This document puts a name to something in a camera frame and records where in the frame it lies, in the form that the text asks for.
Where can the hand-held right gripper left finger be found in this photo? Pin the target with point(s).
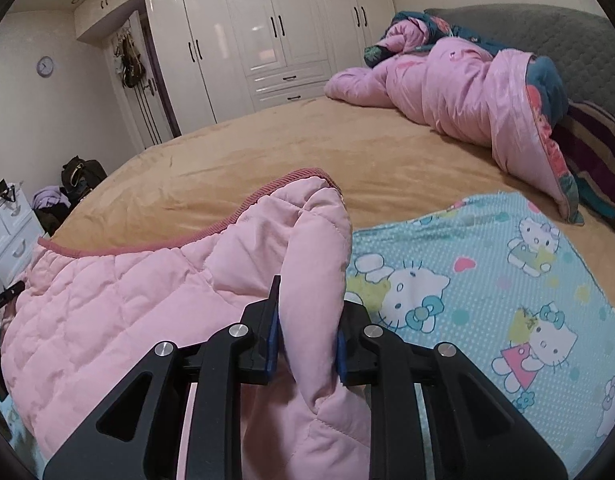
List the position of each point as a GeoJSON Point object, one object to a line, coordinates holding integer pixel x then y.
{"type": "Point", "coordinates": [272, 345]}

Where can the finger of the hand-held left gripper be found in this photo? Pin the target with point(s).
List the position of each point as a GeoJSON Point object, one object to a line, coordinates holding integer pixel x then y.
{"type": "Point", "coordinates": [5, 296]}

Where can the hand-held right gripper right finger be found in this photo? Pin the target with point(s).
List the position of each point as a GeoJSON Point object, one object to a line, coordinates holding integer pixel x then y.
{"type": "Point", "coordinates": [340, 360]}

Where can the pink quilted jacket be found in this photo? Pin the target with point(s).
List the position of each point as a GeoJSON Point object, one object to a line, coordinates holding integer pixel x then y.
{"type": "Point", "coordinates": [137, 300]}

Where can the white drawer cabinet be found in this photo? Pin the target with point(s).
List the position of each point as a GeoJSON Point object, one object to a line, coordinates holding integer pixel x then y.
{"type": "Point", "coordinates": [12, 240]}

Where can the dark cloth pile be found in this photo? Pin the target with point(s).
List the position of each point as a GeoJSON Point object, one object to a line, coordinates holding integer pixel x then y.
{"type": "Point", "coordinates": [52, 217]}

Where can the purple cloth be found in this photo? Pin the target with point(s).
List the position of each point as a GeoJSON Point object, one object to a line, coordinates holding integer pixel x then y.
{"type": "Point", "coordinates": [50, 197]}

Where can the dark bag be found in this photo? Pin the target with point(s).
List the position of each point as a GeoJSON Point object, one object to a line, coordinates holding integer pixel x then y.
{"type": "Point", "coordinates": [85, 175]}

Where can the blue cartoon printed blanket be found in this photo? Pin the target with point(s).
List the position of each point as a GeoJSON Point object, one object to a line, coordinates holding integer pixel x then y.
{"type": "Point", "coordinates": [487, 270]}

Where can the tan bed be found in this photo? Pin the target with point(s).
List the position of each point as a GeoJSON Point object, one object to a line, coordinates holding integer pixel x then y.
{"type": "Point", "coordinates": [287, 140]}

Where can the white door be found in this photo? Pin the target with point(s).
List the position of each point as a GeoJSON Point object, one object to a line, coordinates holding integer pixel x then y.
{"type": "Point", "coordinates": [152, 105]}

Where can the hanging bags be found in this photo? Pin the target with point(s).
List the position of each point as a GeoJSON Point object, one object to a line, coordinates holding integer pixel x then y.
{"type": "Point", "coordinates": [130, 60]}

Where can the pink floral duvet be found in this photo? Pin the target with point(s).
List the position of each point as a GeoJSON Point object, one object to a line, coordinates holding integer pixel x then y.
{"type": "Point", "coordinates": [452, 85]}

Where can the white glossy wardrobe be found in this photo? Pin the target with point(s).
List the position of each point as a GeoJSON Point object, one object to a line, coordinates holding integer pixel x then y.
{"type": "Point", "coordinates": [227, 35]}

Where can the striped pillow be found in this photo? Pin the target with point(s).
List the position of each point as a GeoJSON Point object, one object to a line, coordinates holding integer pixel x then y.
{"type": "Point", "coordinates": [597, 160]}

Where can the grey padded headboard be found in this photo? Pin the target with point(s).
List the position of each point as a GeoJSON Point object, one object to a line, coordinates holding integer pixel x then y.
{"type": "Point", "coordinates": [562, 35]}

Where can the round wall clock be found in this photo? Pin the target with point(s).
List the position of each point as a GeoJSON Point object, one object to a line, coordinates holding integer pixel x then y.
{"type": "Point", "coordinates": [45, 66]}

